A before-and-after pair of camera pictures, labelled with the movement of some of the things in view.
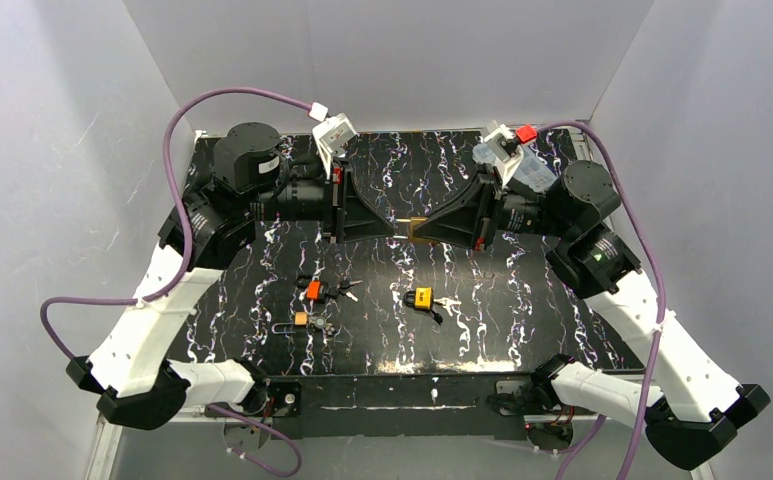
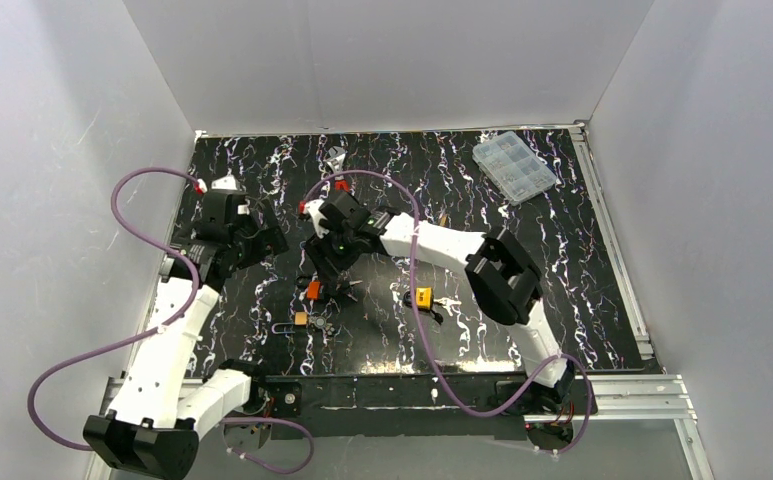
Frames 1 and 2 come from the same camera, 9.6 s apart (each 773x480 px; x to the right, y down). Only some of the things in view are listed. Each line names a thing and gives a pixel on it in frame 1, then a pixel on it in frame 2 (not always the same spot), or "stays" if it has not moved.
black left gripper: (338, 202) → (266, 234)
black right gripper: (484, 212) → (332, 271)
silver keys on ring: (449, 304) stays
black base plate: (481, 406) stays
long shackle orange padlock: (301, 318) stays
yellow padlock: (421, 299) stays
